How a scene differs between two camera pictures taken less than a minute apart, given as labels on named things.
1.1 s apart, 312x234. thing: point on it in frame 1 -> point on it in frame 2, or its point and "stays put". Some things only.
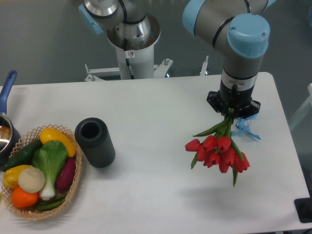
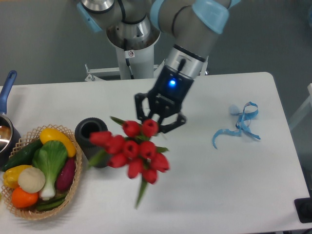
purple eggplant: (66, 175) stays put
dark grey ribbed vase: (96, 142) stays put
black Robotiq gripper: (230, 97) -> (166, 96)
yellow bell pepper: (10, 175) stays put
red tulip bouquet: (218, 147) -> (133, 150)
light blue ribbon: (241, 126) stays put
